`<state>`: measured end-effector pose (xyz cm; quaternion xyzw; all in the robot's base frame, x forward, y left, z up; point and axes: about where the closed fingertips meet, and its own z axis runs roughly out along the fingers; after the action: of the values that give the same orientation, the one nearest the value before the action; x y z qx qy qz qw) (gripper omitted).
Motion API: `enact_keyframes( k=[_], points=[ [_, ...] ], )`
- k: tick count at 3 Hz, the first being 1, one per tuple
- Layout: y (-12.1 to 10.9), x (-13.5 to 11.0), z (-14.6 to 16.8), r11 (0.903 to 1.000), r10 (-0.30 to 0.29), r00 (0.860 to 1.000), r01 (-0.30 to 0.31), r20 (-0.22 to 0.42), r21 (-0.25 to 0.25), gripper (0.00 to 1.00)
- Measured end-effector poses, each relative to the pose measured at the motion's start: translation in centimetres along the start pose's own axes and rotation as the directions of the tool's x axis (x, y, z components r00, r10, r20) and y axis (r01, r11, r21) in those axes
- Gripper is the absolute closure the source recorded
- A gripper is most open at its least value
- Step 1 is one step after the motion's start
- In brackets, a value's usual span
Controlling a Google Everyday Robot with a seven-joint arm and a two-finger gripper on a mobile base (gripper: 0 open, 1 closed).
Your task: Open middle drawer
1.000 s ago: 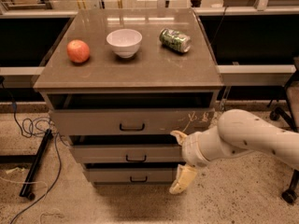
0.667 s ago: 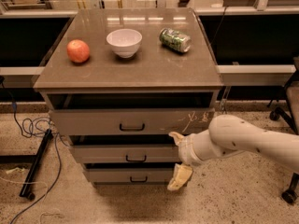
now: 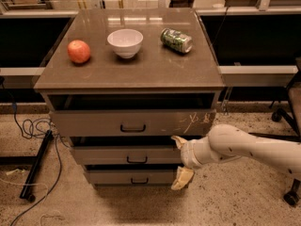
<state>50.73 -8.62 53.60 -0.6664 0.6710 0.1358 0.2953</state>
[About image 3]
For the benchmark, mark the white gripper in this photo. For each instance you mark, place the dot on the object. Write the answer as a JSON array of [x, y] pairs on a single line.
[[188, 154]]

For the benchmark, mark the grey drawer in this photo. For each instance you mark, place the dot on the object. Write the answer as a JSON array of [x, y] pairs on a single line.
[[108, 115], [131, 175], [126, 150]]

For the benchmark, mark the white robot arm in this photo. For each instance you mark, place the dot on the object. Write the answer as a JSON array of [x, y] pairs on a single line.
[[226, 142]]

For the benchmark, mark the grey drawer cabinet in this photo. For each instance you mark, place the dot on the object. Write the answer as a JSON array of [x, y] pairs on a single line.
[[155, 69]]

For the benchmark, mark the green soda can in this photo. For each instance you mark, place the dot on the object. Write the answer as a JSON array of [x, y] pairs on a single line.
[[176, 40]]

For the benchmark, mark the white bowl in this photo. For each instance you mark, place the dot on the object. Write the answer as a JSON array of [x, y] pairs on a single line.
[[125, 43]]

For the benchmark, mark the black stand leg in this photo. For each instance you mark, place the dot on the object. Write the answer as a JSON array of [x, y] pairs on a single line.
[[33, 161]]

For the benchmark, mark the red apple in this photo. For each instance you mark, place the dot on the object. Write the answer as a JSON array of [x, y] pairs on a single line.
[[78, 51]]

